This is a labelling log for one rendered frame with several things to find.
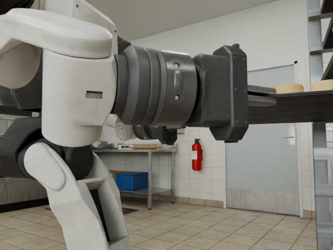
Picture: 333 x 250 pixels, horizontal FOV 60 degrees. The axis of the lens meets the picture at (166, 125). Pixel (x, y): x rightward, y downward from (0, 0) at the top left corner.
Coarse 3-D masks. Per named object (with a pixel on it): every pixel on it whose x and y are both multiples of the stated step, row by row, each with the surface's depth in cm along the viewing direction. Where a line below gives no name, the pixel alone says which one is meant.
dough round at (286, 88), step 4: (280, 84) 41; (284, 84) 40; (288, 84) 40; (292, 84) 40; (296, 84) 40; (300, 84) 41; (276, 88) 41; (280, 88) 40; (284, 88) 40; (288, 88) 40; (292, 88) 40; (296, 88) 40; (300, 88) 40; (276, 92) 41; (280, 92) 40; (284, 92) 40; (288, 92) 40; (292, 92) 40
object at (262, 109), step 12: (264, 96) 39; (276, 96) 39; (288, 96) 38; (300, 96) 38; (312, 96) 38; (324, 96) 38; (252, 108) 48; (264, 108) 48; (276, 108) 48; (288, 108) 49; (300, 108) 49; (312, 108) 49; (324, 108) 49; (252, 120) 68; (264, 120) 68; (276, 120) 68; (288, 120) 68; (300, 120) 68; (312, 120) 68; (324, 120) 68
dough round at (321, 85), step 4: (324, 80) 38; (328, 80) 38; (332, 80) 38; (312, 84) 40; (316, 84) 39; (320, 84) 39; (324, 84) 38; (328, 84) 38; (332, 84) 38; (312, 88) 40; (316, 88) 39; (320, 88) 39; (324, 88) 38; (328, 88) 38; (332, 88) 38
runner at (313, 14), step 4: (316, 8) 75; (320, 8) 74; (308, 12) 76; (312, 12) 75; (316, 12) 75; (320, 12) 74; (328, 12) 71; (332, 12) 71; (308, 16) 75; (312, 16) 73; (316, 16) 73; (320, 16) 73; (324, 16) 73; (328, 16) 73; (308, 20) 75
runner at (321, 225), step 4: (320, 224) 71; (324, 224) 70; (328, 224) 70; (332, 224) 70; (320, 228) 71; (324, 228) 70; (328, 228) 70; (332, 228) 70; (320, 232) 71; (324, 232) 70; (328, 232) 70; (332, 232) 70; (324, 236) 68; (328, 236) 68; (332, 236) 67
